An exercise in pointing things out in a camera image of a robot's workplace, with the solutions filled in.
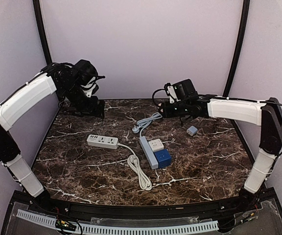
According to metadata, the white cube socket adapter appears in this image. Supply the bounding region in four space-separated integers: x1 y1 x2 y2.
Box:
148 139 164 152

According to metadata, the white power strip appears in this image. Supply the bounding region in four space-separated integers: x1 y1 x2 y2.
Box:
86 134 153 191

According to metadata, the light blue power strip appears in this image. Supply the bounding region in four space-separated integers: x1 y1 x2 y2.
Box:
132 112 162 169

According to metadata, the blue cube socket adapter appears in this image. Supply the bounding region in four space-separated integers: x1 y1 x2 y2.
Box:
154 149 172 168

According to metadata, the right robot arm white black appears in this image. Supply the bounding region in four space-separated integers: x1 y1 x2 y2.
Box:
154 79 282 194

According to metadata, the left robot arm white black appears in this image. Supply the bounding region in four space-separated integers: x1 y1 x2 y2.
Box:
0 59 105 198

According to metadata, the light blue charger plug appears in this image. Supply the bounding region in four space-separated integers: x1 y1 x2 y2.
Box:
187 126 198 136

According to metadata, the small circuit board left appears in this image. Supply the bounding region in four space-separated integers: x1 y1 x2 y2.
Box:
55 219 76 232

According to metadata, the small circuit board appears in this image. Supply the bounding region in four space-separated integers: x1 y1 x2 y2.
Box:
239 211 257 223
55 219 76 232

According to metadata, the small circuit board right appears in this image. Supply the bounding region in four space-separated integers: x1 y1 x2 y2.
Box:
239 211 257 223

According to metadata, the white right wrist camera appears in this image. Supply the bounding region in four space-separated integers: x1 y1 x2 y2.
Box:
164 83 180 104

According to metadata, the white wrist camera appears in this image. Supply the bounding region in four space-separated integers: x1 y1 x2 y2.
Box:
81 77 99 98
164 83 180 104

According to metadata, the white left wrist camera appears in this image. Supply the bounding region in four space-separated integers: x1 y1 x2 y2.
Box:
81 77 99 98

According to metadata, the left black corner post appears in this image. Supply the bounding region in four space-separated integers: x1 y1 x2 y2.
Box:
32 0 52 65

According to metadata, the black corner post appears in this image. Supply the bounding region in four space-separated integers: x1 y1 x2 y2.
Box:
32 0 52 65
223 0 250 96

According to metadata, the right black corner post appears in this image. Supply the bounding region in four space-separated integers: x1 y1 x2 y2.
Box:
223 0 250 96

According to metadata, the white slotted cable duct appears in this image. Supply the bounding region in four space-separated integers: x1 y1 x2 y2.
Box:
16 209 219 235

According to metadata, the black front rail frame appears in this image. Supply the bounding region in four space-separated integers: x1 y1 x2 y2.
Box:
1 188 282 235

